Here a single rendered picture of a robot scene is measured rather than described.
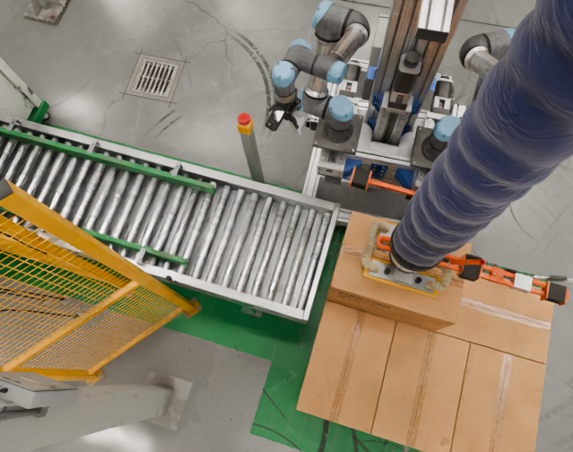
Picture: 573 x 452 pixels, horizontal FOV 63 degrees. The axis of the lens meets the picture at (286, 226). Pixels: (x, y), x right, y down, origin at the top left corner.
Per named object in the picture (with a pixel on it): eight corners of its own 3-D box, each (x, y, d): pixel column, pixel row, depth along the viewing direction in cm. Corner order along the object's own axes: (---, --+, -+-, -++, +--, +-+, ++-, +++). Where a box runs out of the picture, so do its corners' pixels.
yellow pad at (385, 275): (361, 276, 213) (362, 274, 208) (367, 256, 216) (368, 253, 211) (436, 299, 209) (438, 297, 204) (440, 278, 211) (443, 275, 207)
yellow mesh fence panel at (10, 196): (89, 386, 304) (-324, 406, 104) (82, 374, 306) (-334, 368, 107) (203, 308, 317) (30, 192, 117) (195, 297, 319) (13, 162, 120)
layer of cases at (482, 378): (297, 405, 282) (295, 410, 244) (339, 251, 311) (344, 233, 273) (498, 471, 268) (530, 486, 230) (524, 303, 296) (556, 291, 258)
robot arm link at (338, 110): (346, 134, 226) (349, 119, 213) (320, 124, 228) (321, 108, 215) (356, 114, 229) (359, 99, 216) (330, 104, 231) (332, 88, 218)
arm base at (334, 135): (326, 114, 241) (327, 103, 232) (355, 119, 239) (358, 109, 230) (320, 140, 237) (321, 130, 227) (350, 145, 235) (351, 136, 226)
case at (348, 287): (325, 299, 261) (329, 286, 223) (344, 233, 273) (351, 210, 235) (433, 332, 254) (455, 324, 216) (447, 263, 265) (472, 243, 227)
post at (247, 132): (255, 195, 340) (236, 126, 245) (257, 187, 342) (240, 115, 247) (264, 198, 339) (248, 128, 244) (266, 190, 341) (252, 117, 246)
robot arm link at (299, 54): (321, 58, 169) (308, 82, 166) (292, 48, 171) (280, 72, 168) (321, 44, 162) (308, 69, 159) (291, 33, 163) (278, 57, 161)
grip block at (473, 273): (455, 276, 201) (460, 273, 196) (460, 256, 204) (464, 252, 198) (475, 282, 200) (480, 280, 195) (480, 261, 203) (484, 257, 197)
